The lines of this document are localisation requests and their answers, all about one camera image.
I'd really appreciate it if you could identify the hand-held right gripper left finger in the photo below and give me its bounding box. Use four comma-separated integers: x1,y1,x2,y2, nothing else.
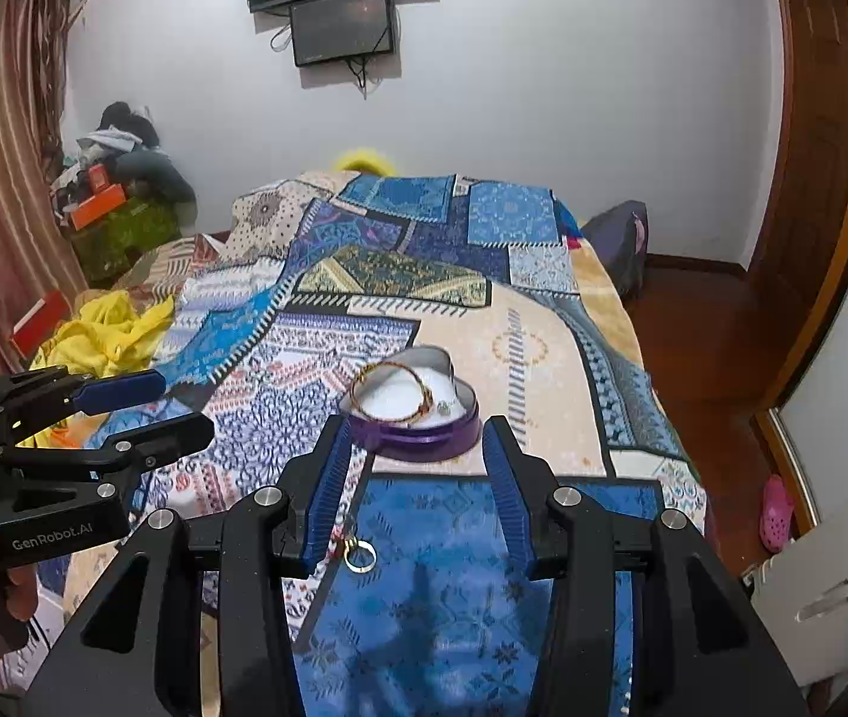
27,413,355,717

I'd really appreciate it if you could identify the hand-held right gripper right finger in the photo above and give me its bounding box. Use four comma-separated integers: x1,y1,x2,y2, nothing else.
482,415,815,717

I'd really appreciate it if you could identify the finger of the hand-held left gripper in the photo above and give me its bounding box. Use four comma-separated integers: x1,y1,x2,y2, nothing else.
0,366,169,436
0,410,216,494

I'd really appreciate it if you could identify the gold ring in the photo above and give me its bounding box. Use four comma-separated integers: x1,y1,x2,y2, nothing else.
341,538,379,573

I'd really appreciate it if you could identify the purple heart-shaped jewelry box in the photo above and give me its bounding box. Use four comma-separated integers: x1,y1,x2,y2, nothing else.
339,345,483,464

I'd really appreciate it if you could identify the person's left hand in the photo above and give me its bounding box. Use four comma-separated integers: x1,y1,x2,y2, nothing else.
4,563,41,618

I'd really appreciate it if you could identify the yellow cloth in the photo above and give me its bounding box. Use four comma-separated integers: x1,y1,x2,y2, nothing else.
17,291,176,451

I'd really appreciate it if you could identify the red box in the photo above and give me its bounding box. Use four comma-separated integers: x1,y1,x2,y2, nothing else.
9,289,71,361

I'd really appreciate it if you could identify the beige patterned cloth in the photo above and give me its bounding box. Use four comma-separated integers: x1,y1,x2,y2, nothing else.
113,233,225,294

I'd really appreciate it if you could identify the blue patchwork blanket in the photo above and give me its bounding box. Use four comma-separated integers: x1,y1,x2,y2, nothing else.
0,170,710,717

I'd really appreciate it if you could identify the green bag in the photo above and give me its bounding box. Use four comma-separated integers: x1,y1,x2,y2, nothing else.
69,198,183,286

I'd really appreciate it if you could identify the orange box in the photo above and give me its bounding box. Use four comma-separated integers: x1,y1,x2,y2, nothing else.
69,182,130,232

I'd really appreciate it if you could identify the pile of clothes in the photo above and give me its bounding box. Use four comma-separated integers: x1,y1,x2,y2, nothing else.
51,100,198,234

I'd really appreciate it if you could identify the pink shoe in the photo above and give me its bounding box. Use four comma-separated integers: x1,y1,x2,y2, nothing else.
759,473,797,554

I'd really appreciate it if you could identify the purple cushion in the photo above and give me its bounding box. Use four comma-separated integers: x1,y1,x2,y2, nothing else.
583,199,650,301

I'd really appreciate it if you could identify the yellow round object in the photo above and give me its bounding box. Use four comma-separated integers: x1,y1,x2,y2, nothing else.
332,148,396,175

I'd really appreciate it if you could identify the small black monitor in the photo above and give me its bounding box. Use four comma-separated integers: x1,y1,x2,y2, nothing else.
288,0,400,68

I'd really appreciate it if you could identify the braided gold bracelet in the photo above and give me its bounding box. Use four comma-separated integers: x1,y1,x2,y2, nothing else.
351,360,437,431

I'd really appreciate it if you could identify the black cable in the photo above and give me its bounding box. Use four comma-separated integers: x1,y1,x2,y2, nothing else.
348,52,385,100

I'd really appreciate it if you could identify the wooden door frame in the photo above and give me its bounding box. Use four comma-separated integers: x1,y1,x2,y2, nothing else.
746,0,848,419

